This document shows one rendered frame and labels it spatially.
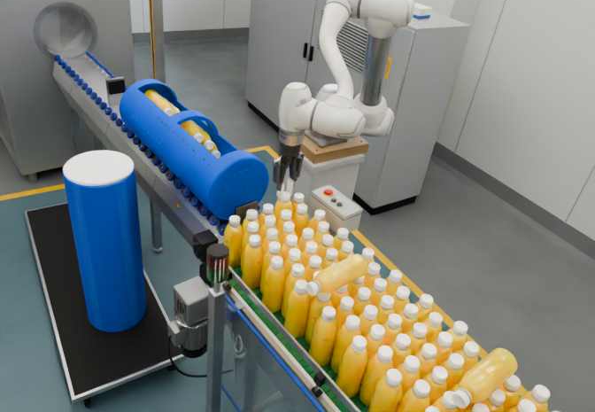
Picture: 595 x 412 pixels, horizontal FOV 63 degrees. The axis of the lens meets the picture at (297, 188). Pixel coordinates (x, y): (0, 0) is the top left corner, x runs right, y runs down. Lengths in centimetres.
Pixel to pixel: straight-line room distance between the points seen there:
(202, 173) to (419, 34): 184
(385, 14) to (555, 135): 248
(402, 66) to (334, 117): 173
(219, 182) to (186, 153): 23
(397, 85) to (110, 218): 201
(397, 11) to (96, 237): 153
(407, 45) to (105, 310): 230
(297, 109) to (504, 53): 294
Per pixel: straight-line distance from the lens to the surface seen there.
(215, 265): 138
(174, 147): 207
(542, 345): 334
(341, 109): 159
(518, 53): 427
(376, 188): 365
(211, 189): 184
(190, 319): 185
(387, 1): 192
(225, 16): 742
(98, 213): 217
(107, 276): 240
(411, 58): 326
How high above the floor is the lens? 216
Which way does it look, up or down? 33 degrees down
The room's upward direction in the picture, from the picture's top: 8 degrees clockwise
